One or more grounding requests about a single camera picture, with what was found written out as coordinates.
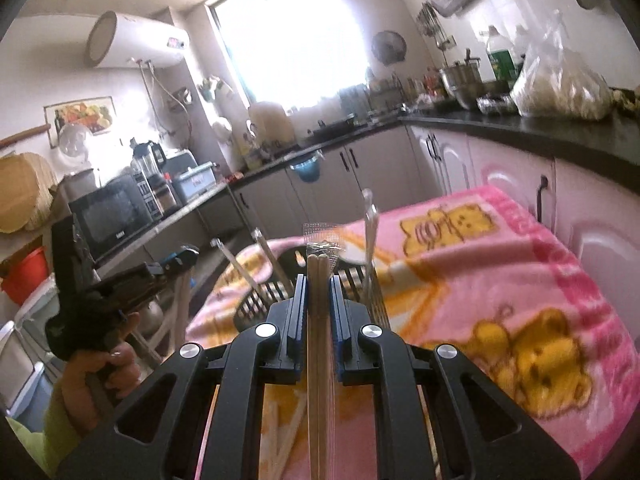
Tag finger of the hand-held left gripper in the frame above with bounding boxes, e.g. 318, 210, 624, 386
107, 264, 195, 311
160, 244, 201, 273

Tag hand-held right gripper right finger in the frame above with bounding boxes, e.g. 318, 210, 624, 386
329, 275, 583, 480

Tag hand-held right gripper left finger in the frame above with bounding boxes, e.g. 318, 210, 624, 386
55, 274, 308, 480

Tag single wooden chopstick pair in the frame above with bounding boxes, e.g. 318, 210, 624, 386
145, 272, 193, 361
302, 220, 346, 480

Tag green plastic utensil holder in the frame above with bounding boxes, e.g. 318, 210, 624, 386
232, 247, 373, 333

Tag row of chopstick packets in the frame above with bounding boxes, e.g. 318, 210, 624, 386
210, 187, 393, 480

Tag person's left forearm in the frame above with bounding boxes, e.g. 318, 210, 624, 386
5, 375, 76, 478

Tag person's left hand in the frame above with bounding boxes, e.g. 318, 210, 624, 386
60, 312, 143, 433

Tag metal shelf table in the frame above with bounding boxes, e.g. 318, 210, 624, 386
92, 180, 236, 281

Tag red plastic bucket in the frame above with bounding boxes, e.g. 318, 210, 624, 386
0, 247, 51, 306

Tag translucent plastic drawer unit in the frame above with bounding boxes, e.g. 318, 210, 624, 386
0, 275, 66, 431

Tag white lidded plastic box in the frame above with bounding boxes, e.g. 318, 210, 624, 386
172, 161, 221, 201

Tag black microwave oven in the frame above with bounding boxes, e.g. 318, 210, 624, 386
68, 174, 153, 261

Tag grey countertop appliance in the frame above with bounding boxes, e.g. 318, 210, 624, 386
165, 149, 197, 173

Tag grey pot with lid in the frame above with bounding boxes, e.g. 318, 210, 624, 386
62, 167, 101, 196

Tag round bamboo trays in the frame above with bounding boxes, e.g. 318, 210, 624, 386
0, 152, 61, 233

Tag blue plastic hanging bowl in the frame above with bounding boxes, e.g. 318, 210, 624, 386
290, 155, 323, 183

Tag pink cartoon bear blanket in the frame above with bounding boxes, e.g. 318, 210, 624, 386
185, 185, 636, 480

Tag wooden rolling pin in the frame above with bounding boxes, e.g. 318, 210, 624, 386
0, 124, 52, 150

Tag black frying pan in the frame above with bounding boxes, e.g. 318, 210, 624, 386
307, 115, 358, 136

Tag white cylindrical water heater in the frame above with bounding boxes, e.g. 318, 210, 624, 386
85, 10, 191, 68

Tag countertop spice rack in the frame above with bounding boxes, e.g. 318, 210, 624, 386
340, 82, 401, 116

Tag kitchen window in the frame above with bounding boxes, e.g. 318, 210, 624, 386
207, 0, 371, 111

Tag stainless steel pot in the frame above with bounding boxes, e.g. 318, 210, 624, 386
440, 49, 483, 111

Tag black kitchen countertop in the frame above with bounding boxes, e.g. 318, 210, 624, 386
235, 110, 640, 191

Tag green label oil bottle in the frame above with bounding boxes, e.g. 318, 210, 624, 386
485, 25, 523, 83

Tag dark hanging kitchen tools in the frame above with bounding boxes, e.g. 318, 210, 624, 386
415, 2, 453, 48

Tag clear bag of food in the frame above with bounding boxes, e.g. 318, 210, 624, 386
510, 12, 613, 121

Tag blender with black handle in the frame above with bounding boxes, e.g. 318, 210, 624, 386
131, 140, 168, 176

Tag wall mounted utensil cup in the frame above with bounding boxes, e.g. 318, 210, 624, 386
197, 75, 236, 103

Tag fruit wall poster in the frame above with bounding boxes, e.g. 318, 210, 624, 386
44, 97, 115, 136

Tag black wall fan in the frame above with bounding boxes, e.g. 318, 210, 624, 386
371, 30, 407, 66

